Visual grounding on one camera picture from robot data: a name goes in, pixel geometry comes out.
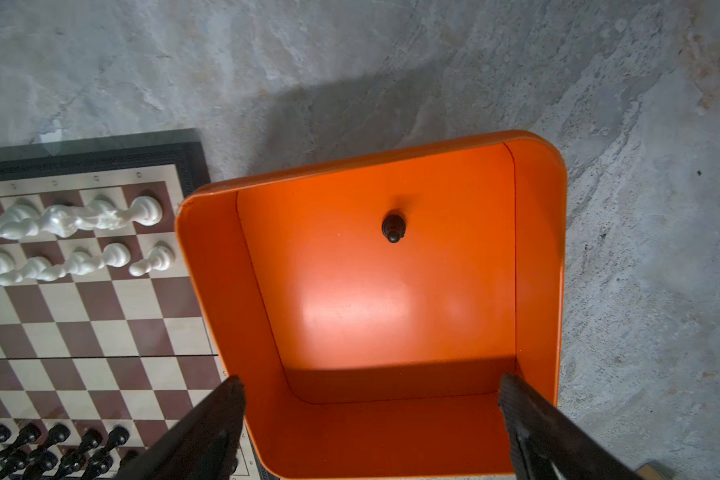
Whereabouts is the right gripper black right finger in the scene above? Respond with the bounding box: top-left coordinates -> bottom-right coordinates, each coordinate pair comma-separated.
498,374 -> 639,479

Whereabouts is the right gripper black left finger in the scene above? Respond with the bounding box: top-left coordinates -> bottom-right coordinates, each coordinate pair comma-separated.
116,376 -> 246,480

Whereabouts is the white knight piece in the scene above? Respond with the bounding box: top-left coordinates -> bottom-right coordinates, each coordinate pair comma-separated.
39,200 -> 118,238

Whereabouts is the folding chessboard brown cream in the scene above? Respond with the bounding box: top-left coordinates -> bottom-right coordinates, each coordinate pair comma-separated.
0,128 -> 265,480

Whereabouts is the orange plastic tray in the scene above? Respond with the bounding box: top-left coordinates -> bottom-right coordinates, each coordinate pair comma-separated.
175,131 -> 567,479

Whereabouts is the black pawn in tray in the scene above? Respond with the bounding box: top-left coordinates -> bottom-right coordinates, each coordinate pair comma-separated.
381,212 -> 407,244

